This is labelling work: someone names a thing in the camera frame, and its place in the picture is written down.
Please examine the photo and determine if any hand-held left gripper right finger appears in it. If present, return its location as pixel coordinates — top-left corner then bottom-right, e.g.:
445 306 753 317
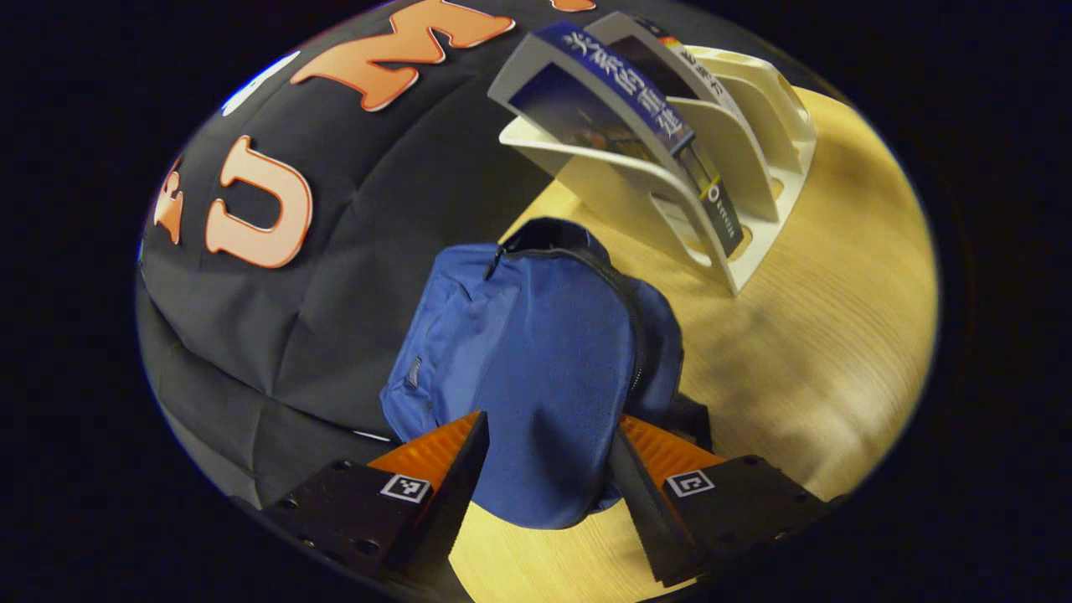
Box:
610 415 838 587

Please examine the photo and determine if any white bookshelf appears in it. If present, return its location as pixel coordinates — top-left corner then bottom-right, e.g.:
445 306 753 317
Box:
500 46 817 296

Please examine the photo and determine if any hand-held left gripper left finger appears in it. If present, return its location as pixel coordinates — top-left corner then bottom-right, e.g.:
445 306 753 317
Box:
260 410 491 587

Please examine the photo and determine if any black backdrop cloth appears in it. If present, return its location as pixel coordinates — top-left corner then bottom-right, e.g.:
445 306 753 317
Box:
137 0 755 512

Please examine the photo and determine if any blue cover book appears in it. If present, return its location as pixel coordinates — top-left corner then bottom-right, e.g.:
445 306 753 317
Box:
488 21 745 259

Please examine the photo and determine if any blue schoolbag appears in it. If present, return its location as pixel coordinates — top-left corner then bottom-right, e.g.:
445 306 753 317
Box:
379 218 713 530

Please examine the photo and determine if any white and grey cover book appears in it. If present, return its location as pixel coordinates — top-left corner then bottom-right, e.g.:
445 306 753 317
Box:
584 11 748 118

